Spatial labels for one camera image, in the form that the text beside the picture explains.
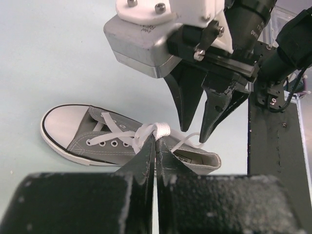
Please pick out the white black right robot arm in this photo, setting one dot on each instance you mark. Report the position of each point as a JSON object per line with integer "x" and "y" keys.
{"x": 246, "y": 20}

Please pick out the white shoelace of sneaker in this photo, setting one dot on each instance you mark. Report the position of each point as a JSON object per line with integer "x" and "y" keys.
{"x": 137, "y": 139}

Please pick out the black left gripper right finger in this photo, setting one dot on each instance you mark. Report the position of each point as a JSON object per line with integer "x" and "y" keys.
{"x": 168, "y": 169}

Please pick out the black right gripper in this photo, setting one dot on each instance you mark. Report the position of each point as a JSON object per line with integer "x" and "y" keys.
{"x": 186, "y": 83}

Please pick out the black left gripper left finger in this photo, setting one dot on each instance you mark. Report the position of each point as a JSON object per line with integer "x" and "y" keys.
{"x": 137, "y": 209}

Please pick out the grey canvas sneaker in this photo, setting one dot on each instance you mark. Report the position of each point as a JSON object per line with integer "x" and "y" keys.
{"x": 90, "y": 135}

